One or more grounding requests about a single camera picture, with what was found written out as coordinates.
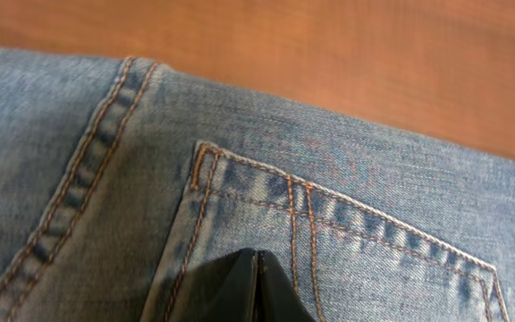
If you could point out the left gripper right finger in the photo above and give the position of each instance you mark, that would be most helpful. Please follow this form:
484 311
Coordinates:
276 299

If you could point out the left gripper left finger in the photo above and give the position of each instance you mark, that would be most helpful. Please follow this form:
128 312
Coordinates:
219 290

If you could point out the blue denim jeans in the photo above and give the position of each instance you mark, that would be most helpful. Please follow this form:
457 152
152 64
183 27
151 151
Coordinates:
119 176

